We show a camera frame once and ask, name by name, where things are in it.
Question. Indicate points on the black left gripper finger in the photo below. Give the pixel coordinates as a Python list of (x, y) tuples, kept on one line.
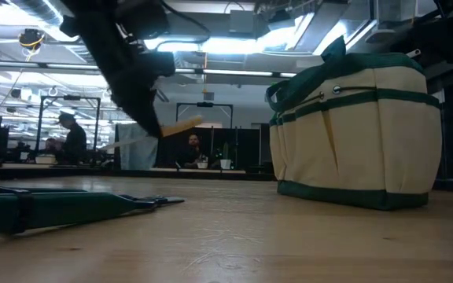
[(136, 98)]

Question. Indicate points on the beige green gardening bag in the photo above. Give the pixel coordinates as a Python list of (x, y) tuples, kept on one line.
[(348, 149)]

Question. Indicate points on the grey curtain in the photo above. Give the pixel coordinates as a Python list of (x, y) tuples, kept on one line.
[(136, 153)]

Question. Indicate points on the yellow black ceiling reel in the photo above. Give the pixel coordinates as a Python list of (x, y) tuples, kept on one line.
[(32, 38)]

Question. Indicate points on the person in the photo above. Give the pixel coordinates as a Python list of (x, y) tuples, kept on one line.
[(75, 141), (191, 151)]

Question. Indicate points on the long ceiling light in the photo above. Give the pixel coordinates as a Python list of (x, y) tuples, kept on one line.
[(230, 45), (238, 72)]

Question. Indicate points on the small cactus white pot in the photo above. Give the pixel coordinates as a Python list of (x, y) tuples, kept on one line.
[(225, 164)]

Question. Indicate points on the grey ceiling box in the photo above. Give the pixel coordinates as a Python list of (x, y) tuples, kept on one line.
[(242, 21)]

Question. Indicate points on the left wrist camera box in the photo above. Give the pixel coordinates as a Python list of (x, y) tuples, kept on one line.
[(157, 63)]

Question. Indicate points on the black background rig frame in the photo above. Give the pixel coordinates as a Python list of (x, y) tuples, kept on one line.
[(205, 104), (69, 97)]

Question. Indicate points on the black aluminium table frame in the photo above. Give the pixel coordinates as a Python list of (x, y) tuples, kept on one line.
[(93, 173)]

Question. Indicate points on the black partition wall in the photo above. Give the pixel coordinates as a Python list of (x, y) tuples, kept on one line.
[(242, 145)]

